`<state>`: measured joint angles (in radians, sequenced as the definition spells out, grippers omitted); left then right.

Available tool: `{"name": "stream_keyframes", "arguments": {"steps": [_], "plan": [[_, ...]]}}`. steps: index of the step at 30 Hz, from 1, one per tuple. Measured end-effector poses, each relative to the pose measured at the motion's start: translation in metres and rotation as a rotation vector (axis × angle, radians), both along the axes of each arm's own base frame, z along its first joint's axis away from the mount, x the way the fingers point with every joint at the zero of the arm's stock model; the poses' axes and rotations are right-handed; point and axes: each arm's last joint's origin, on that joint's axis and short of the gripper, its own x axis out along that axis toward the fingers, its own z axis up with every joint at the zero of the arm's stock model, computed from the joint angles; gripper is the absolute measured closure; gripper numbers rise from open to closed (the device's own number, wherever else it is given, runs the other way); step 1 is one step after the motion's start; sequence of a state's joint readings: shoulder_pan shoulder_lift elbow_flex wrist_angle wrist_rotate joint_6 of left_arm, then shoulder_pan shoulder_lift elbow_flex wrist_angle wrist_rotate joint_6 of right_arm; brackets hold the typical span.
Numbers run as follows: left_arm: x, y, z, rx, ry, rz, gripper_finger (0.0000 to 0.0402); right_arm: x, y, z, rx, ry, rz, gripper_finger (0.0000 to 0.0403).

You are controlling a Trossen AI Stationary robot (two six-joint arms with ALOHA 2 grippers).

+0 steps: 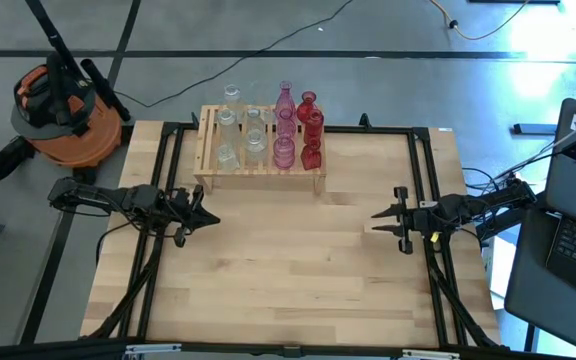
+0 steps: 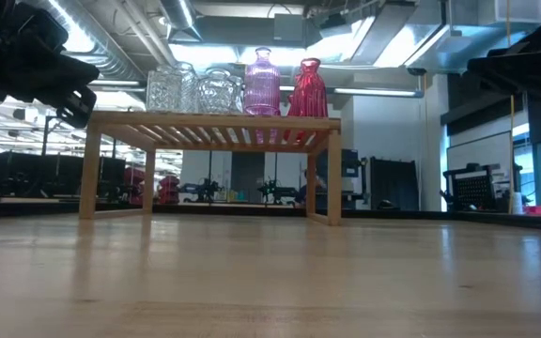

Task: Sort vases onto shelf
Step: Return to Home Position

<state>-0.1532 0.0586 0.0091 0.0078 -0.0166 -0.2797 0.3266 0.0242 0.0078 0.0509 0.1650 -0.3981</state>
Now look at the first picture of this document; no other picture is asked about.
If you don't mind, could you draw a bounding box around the yellow power cable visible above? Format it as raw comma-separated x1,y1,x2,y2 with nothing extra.
428,0,532,41

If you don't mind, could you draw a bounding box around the tall gridded clear glass vase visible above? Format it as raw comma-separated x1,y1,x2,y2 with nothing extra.
222,83,243,110

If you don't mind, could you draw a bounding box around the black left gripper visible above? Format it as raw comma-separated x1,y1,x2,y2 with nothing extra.
160,184,221,249

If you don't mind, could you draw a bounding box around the round clear glass vase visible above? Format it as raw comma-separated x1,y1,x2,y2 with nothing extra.
216,107,240,147

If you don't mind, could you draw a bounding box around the tall pink glass bottle vase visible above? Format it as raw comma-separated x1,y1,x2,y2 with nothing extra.
274,80,298,114

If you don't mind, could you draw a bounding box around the round red glass vase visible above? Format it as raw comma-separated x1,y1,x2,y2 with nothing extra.
295,90,319,124

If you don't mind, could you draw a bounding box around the tall red glass vase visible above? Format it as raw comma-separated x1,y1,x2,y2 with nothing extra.
302,109,326,146

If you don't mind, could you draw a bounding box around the slim clear glass vase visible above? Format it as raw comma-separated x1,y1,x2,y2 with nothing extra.
244,106,267,132

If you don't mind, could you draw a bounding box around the black floor cable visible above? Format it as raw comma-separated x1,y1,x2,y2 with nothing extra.
115,0,357,109

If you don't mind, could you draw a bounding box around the wooden slatted shelf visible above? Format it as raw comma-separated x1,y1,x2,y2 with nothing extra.
192,103,328,197

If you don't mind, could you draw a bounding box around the wide ribbed pink glass vase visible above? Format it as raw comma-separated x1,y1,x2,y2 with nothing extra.
272,133,297,171

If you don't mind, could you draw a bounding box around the black vacuum wand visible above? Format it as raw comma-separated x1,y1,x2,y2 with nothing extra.
80,58,133,122

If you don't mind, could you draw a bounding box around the laptop on stand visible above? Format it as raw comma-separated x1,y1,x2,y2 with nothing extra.
504,97,576,360

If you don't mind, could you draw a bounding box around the black slanted pole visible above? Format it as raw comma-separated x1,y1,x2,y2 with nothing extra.
24,0,87,81

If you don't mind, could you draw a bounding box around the white box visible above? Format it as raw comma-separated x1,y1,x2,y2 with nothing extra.
481,234,518,301

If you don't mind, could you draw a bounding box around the diamond-cut clear glass vase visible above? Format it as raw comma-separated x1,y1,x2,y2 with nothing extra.
244,128,270,163

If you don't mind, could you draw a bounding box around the black cable bundle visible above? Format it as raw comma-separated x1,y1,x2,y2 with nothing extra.
460,149,559,224

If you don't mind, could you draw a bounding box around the small scalloped pink glass vase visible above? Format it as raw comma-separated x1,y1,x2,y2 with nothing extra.
275,107,298,139

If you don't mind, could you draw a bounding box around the silver metal bracket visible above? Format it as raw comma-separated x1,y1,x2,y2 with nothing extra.
124,342,183,357
401,348,462,360

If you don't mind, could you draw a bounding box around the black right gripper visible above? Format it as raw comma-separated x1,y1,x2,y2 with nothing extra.
371,187,462,255

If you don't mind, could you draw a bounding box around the square red glass vase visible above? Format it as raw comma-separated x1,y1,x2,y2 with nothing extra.
299,138,324,172

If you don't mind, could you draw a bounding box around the black vacuum hose end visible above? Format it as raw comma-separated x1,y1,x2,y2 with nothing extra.
0,134,37,183

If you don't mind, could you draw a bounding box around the square clear glass vase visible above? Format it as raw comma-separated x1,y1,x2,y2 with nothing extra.
216,144,241,174

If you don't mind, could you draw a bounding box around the orange shop vacuum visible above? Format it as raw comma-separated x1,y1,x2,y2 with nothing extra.
10,52,125,169

